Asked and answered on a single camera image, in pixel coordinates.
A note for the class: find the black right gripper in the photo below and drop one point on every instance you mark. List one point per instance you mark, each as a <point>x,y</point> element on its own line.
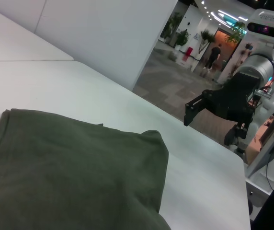
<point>235,100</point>

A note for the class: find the dark green t-shirt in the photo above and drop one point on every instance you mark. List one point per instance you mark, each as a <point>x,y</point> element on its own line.
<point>67,172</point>

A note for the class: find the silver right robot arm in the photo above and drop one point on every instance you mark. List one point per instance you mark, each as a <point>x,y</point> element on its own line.
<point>259,64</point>

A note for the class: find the white robot torso column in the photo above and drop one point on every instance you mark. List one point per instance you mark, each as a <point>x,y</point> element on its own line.
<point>259,124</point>

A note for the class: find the person in black clothes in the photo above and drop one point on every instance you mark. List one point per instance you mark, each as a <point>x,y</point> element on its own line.
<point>214,56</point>

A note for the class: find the red floor box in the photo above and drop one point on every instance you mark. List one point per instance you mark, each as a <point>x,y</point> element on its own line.
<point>187,54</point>

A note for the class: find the potted green plant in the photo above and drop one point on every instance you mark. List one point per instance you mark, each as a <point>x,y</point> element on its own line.
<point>205,39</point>
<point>182,38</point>
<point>171,28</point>
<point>237,31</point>

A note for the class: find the black screen panel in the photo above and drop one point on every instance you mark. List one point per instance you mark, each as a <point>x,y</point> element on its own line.
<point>273,208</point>

